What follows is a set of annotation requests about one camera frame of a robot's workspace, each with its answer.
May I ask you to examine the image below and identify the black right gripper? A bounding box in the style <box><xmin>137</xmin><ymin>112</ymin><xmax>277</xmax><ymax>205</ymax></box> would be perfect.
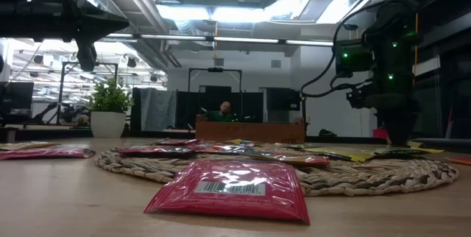
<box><xmin>367</xmin><ymin>90</ymin><xmax>422</xmax><ymax>147</ymax></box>

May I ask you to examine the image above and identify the red orange foil tea packet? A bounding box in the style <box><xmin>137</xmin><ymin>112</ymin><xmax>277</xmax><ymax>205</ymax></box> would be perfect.
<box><xmin>249</xmin><ymin>152</ymin><xmax>330</xmax><ymax>168</ymax></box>

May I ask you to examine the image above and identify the small yellow tea packet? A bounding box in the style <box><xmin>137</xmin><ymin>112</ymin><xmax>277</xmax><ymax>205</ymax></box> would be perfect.
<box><xmin>226</xmin><ymin>138</ymin><xmax>255</xmax><ymax>146</ymax></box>

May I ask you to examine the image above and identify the red silver foil tea packet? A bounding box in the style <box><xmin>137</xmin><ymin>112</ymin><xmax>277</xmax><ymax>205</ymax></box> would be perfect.
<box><xmin>191</xmin><ymin>141</ymin><xmax>255</xmax><ymax>155</ymax></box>

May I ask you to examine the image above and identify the small red tea packet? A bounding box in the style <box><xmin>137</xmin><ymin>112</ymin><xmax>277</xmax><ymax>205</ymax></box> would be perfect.
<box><xmin>154</xmin><ymin>138</ymin><xmax>202</xmax><ymax>146</ymax></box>

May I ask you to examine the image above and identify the dark red foil tea packet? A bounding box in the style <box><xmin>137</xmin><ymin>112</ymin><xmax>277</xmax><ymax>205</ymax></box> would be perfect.
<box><xmin>113</xmin><ymin>144</ymin><xmax>196</xmax><ymax>158</ymax></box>

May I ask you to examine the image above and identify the long red tea packet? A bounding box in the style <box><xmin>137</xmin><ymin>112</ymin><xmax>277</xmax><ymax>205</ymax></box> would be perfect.
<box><xmin>0</xmin><ymin>147</ymin><xmax>96</xmax><ymax>161</ymax></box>

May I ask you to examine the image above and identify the tan gold tea packet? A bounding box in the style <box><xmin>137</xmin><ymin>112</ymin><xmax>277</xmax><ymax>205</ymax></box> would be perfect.
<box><xmin>0</xmin><ymin>141</ymin><xmax>60</xmax><ymax>151</ymax></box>

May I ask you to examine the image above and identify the round woven straw placemat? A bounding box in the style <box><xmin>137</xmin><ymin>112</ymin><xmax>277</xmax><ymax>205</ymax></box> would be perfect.
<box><xmin>94</xmin><ymin>141</ymin><xmax>460</xmax><ymax>197</ymax></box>

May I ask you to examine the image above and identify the black partition panel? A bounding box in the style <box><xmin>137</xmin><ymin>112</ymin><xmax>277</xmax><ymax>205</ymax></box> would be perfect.
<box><xmin>174</xmin><ymin>85</ymin><xmax>265</xmax><ymax>130</ymax></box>

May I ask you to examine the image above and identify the brown wooden box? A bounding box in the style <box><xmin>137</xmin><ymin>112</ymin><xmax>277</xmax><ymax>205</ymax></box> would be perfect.
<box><xmin>194</xmin><ymin>116</ymin><xmax>306</xmax><ymax>144</ymax></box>

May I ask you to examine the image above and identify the person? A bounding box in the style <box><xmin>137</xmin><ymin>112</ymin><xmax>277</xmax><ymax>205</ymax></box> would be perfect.
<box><xmin>205</xmin><ymin>100</ymin><xmax>237</xmax><ymax>123</ymax></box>

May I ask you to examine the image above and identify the long ceiling light bar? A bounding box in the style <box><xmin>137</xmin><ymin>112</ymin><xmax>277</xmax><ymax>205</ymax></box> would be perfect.
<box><xmin>99</xmin><ymin>32</ymin><xmax>335</xmax><ymax>48</ymax></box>

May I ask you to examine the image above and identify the grey hanging cloth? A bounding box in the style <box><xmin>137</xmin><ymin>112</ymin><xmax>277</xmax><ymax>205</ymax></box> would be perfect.
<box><xmin>139</xmin><ymin>88</ymin><xmax>178</xmax><ymax>132</ymax></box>

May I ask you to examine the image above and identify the green potted plant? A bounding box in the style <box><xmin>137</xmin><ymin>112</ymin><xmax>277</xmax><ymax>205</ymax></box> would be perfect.
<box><xmin>87</xmin><ymin>77</ymin><xmax>135</xmax><ymax>113</ymax></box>

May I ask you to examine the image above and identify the white plant pot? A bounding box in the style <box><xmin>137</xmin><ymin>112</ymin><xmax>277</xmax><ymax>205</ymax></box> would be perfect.
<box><xmin>90</xmin><ymin>110</ymin><xmax>127</xmax><ymax>138</ymax></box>

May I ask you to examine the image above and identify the black desk monitor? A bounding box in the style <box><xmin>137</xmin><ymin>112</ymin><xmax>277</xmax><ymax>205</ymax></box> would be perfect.
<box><xmin>0</xmin><ymin>81</ymin><xmax>35</xmax><ymax>116</ymax></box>

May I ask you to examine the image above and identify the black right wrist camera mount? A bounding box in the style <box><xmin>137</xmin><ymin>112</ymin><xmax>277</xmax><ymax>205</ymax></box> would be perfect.
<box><xmin>345</xmin><ymin>84</ymin><xmax>373</xmax><ymax>110</ymax></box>

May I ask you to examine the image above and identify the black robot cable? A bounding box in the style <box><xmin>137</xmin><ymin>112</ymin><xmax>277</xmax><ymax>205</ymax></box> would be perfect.
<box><xmin>300</xmin><ymin>0</ymin><xmax>387</xmax><ymax>99</ymax></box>

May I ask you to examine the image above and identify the black wall monitor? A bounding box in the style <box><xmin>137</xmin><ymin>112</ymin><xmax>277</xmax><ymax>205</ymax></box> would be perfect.
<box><xmin>266</xmin><ymin>87</ymin><xmax>302</xmax><ymax>113</ymax></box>

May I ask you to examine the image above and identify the black metal frame stand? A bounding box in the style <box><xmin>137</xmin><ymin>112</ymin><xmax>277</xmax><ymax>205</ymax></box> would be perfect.
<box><xmin>187</xmin><ymin>67</ymin><xmax>244</xmax><ymax>131</ymax></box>

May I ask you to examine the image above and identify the black tall rig frame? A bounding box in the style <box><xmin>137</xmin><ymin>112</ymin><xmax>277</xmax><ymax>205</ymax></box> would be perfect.
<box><xmin>56</xmin><ymin>61</ymin><xmax>119</xmax><ymax>126</ymax></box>

